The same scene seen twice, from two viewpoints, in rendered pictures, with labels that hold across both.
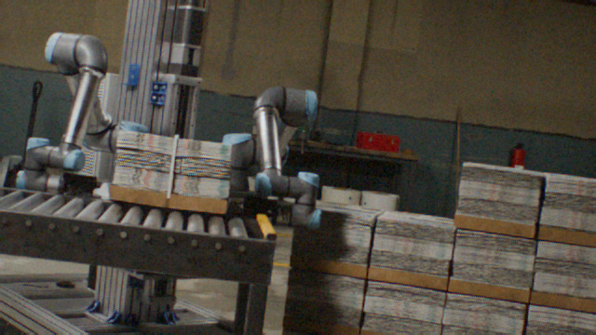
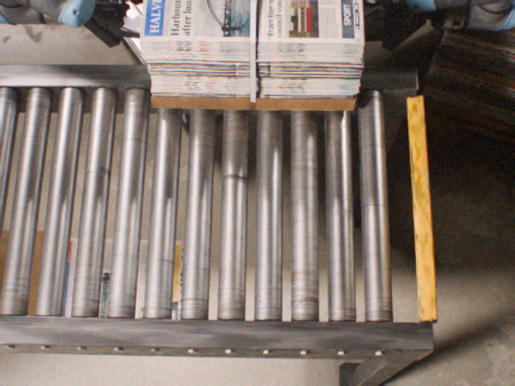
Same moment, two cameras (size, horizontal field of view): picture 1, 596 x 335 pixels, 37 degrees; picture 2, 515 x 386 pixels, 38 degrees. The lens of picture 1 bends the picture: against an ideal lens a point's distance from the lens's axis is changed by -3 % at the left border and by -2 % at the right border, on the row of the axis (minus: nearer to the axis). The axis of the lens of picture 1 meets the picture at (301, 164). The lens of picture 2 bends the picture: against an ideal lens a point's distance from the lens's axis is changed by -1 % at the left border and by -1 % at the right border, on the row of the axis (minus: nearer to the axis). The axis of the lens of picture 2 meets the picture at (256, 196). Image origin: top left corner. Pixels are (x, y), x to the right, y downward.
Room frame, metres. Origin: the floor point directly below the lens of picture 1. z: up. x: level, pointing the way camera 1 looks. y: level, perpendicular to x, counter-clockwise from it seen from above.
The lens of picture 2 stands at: (2.26, 0.31, 2.08)
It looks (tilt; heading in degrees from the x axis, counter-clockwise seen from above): 70 degrees down; 9
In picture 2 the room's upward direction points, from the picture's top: 1 degrees counter-clockwise
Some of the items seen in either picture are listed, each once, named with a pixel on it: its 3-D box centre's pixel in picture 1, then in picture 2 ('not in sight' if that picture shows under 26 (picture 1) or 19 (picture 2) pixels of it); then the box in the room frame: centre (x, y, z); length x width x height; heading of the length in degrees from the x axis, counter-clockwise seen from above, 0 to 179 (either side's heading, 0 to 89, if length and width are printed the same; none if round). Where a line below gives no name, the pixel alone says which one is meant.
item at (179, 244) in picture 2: not in sight; (118, 286); (2.67, 0.78, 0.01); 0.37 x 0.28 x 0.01; 97
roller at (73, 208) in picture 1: (67, 213); (95, 199); (2.68, 0.68, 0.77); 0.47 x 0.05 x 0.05; 7
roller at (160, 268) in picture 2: (110, 219); (164, 200); (2.69, 0.55, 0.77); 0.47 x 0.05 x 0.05; 7
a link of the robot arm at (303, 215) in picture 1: (304, 216); (488, 10); (3.17, -0.03, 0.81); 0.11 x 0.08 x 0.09; 97
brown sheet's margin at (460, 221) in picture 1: (494, 221); not in sight; (3.32, -0.74, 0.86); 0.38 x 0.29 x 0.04; 167
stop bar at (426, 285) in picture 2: (266, 226); (422, 203); (2.73, 0.08, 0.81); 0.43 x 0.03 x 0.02; 7
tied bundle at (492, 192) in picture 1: (498, 198); not in sight; (3.32, -0.74, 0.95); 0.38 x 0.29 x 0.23; 167
